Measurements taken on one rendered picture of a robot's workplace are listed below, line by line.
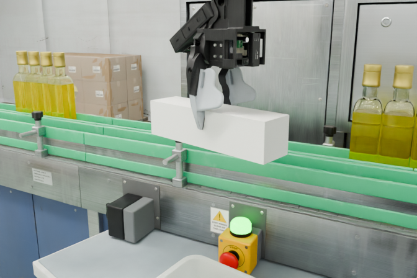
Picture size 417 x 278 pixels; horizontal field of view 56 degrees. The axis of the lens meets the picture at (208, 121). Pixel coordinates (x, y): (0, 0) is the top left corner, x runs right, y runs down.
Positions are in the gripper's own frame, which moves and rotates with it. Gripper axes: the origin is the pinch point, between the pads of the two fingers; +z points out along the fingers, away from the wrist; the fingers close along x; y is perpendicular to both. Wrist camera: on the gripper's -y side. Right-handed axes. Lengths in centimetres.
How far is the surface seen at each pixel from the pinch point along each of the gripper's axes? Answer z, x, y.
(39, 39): 2, 209, -533
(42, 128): 13, 0, -65
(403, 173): 13.3, 32.5, 19.9
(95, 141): 14.7, 6.2, -47.2
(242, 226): 24.6, 11.5, -2.4
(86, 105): 72, 179, -360
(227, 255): 28.7, 6.7, -2.3
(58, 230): 45, 2, -64
